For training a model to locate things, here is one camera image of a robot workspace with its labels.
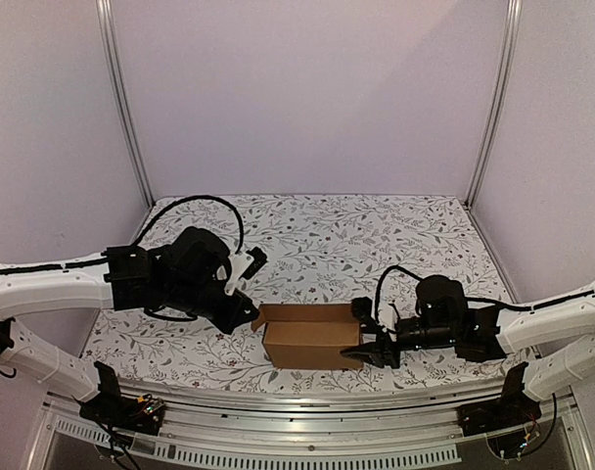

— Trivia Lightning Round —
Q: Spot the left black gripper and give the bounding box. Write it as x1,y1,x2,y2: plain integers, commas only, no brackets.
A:
163,279,260,336

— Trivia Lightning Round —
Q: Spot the brown cardboard box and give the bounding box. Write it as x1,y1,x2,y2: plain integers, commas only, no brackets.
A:
251,304,363,371

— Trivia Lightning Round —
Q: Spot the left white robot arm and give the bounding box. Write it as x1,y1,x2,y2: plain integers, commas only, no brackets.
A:
0,243,266,425

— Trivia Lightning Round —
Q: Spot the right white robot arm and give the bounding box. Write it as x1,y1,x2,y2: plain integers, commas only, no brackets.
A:
342,274,595,427

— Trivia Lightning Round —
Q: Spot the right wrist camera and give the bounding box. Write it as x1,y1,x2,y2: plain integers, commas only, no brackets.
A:
350,274,470,334

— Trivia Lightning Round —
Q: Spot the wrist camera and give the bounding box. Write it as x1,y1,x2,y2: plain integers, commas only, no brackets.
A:
165,227,267,296
350,274,470,334

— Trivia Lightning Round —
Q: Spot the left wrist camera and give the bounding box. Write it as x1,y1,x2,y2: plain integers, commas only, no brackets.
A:
165,227,267,296

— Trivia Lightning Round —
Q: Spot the front aluminium rail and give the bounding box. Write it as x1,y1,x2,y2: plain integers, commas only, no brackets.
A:
26,379,595,469

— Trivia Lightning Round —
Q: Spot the left black cable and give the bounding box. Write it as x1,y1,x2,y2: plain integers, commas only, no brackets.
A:
130,194,246,256

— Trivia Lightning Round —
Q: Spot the black cable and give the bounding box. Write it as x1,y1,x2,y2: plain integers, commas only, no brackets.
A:
374,264,595,319
130,194,246,256

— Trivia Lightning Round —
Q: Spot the right black cable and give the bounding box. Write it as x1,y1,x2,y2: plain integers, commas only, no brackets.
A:
374,264,595,319

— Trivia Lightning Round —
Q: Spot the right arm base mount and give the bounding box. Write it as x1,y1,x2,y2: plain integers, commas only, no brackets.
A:
456,362,541,437

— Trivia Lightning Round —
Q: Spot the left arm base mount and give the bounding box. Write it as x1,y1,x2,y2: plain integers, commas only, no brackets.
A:
79,361,166,436

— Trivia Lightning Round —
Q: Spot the right aluminium frame post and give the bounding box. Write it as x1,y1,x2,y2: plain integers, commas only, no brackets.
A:
464,0,523,212

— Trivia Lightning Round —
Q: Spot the aluminium frame post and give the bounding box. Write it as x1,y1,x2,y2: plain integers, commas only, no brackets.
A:
464,0,523,212
96,0,155,208

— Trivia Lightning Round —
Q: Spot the left aluminium frame post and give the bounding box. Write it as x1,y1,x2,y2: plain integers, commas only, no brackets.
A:
96,0,155,208

